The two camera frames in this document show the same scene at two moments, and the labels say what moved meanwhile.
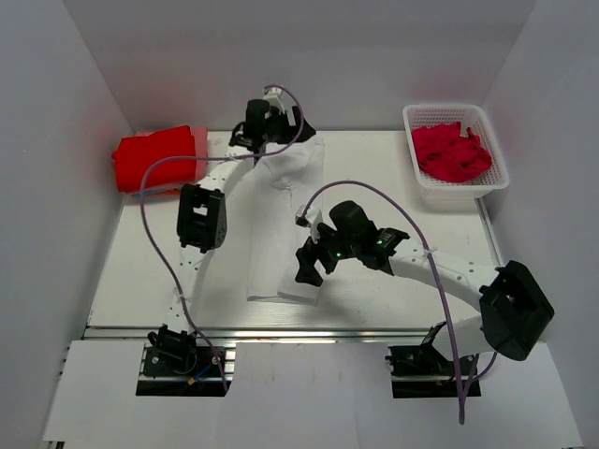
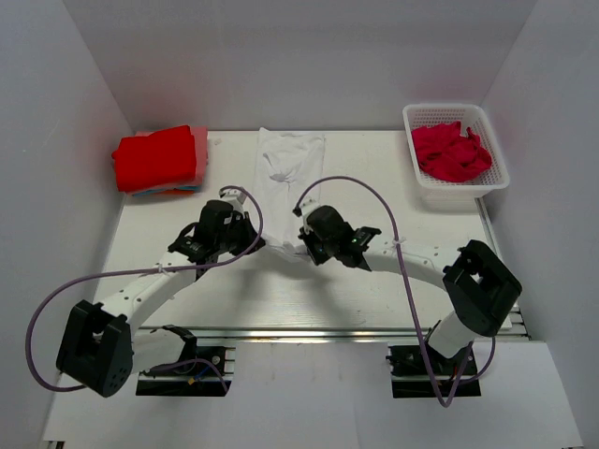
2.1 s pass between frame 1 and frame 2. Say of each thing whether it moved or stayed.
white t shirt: moved
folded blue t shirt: stayed
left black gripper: moved
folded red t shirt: stayed
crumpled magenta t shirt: stayed
